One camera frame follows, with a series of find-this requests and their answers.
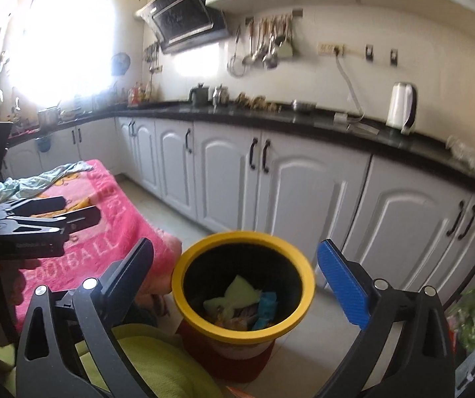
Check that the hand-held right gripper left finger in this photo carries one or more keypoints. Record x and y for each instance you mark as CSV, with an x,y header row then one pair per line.
x,y
131,263

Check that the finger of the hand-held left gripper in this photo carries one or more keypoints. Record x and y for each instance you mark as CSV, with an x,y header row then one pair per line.
x,y
80,219
34,206

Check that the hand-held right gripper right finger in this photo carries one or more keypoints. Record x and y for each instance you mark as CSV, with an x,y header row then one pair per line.
x,y
343,286

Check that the yellow-rimmed black waste bin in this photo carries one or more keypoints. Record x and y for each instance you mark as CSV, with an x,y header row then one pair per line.
x,y
187,298

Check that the turquoise cloth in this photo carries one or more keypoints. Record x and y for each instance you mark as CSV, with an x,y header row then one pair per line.
x,y
267,306

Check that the person's left hand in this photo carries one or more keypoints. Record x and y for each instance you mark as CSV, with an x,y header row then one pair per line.
x,y
17,290

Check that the pale blue cloth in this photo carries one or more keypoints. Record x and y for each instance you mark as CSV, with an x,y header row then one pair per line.
x,y
34,184

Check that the pink printed blanket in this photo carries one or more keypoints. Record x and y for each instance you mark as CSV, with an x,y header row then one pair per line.
x,y
113,215

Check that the blue hanging cup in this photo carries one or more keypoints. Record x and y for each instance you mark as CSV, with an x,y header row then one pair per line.
x,y
43,144

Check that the steel cooking pot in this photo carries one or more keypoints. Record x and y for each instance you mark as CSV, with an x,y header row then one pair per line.
x,y
48,118

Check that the white lower cabinets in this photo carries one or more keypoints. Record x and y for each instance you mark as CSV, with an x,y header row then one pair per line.
x,y
303,182

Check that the group of condiment bottles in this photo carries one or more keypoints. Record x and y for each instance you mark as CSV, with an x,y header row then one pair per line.
x,y
140,94

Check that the bright window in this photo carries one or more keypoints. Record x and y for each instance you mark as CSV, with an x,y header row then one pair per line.
x,y
59,41

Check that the white charger adapter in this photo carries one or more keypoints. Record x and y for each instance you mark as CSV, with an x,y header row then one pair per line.
x,y
340,117

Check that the dark teapot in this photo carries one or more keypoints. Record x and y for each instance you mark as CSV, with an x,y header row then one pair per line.
x,y
199,95

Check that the small hanging utensil rack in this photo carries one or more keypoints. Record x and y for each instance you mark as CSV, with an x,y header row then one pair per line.
x,y
151,58

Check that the clear plastic bag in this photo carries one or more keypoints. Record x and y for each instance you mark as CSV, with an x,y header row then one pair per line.
x,y
463,153

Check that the steel bowl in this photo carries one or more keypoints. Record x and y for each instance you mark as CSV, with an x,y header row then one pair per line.
x,y
303,106

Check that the white electric kettle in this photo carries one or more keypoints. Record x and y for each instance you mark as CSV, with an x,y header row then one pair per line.
x,y
399,107

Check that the steel lidded canister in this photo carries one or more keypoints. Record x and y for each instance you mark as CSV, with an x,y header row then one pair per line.
x,y
220,96

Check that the pile of ginger roots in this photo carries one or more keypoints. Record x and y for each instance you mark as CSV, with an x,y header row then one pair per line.
x,y
260,103

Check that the black range hood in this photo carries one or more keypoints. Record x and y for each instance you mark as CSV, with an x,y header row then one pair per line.
x,y
187,16

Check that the row of hanging utensils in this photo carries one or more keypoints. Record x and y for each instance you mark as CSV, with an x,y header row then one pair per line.
x,y
262,45

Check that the decorative wall plate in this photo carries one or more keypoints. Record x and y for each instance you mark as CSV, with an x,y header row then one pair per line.
x,y
120,64

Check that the black wall hook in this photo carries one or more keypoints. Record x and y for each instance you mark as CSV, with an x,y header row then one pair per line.
x,y
369,52
393,57

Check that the white wall socket strip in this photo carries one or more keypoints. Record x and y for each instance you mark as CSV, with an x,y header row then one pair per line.
x,y
330,49

